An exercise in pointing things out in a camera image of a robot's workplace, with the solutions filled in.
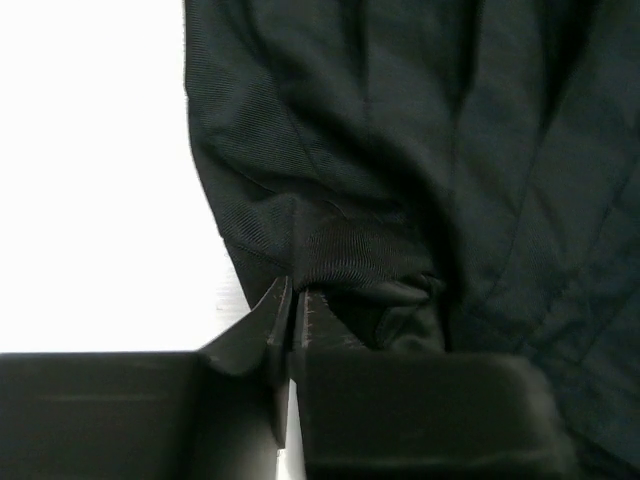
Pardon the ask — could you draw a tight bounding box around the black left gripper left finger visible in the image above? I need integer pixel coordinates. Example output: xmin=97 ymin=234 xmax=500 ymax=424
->
xmin=1 ymin=278 xmax=293 ymax=479

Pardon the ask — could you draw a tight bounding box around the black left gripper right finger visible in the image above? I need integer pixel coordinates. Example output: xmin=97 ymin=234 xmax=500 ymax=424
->
xmin=292 ymin=292 xmax=579 ymax=479

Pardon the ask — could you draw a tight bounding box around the black skirt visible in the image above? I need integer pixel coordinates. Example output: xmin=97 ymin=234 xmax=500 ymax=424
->
xmin=184 ymin=1 xmax=639 ymax=479

